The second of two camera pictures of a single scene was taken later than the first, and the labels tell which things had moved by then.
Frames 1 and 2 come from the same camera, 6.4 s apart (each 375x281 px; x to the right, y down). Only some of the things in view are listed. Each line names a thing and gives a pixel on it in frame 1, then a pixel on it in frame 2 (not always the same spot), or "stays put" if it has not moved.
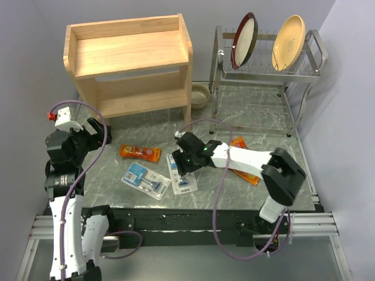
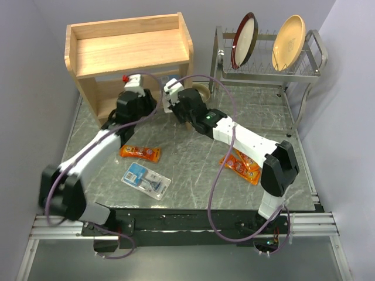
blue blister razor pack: [185, 183] -> [162, 80]
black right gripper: [179, 157] -> [174, 108]
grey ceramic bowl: [200, 95] stays put
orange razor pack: [149, 154] stays put
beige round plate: [289, 43] stays put
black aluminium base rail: [205, 226] stays put
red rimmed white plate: [245, 40] stays put
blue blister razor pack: [146, 180] stays put
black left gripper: [96, 140] -> [150, 102]
